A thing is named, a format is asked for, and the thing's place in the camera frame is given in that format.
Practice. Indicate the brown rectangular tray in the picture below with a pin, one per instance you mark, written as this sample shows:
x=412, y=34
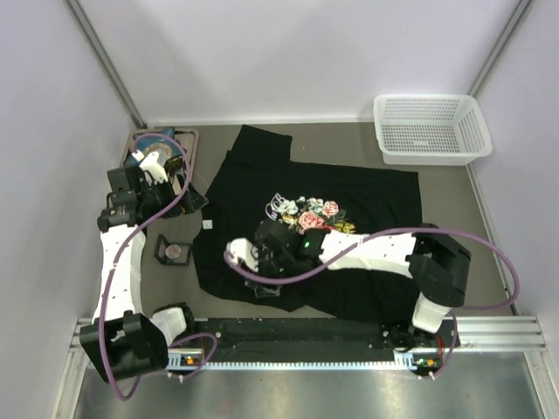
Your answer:
x=188, y=137

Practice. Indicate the grey slotted cable duct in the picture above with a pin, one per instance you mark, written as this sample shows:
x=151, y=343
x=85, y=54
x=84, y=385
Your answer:
x=184, y=360

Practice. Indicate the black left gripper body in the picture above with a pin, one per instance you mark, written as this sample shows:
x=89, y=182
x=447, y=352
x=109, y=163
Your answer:
x=184, y=197

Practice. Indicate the blue star-shaped dish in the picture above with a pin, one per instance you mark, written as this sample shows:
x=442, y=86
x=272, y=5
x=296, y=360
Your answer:
x=151, y=147

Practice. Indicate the white perforated plastic basket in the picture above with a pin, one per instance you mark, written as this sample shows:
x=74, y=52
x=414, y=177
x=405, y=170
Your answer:
x=430, y=129

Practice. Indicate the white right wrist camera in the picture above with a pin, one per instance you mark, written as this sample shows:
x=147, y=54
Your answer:
x=241, y=251

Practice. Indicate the black box with pink brooch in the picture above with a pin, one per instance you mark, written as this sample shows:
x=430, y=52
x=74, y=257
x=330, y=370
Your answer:
x=172, y=254

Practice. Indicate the aluminium frame rail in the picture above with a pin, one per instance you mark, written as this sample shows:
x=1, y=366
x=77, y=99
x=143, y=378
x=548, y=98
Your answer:
x=497, y=370

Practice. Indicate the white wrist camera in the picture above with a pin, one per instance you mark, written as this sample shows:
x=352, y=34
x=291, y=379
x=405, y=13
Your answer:
x=152, y=165
x=241, y=251

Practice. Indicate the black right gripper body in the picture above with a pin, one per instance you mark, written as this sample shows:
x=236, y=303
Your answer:
x=264, y=284

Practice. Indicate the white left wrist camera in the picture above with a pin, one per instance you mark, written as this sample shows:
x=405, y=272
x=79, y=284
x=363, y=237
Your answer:
x=152, y=165

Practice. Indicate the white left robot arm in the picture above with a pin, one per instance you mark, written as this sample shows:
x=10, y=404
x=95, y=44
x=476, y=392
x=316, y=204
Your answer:
x=122, y=341

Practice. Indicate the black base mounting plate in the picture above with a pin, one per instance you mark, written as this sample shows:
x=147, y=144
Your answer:
x=232, y=332

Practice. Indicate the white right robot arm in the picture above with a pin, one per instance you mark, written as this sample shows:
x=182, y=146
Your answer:
x=435, y=262

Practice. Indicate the black floral t-shirt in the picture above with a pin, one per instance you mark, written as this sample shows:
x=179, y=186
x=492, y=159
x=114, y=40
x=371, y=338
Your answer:
x=258, y=181

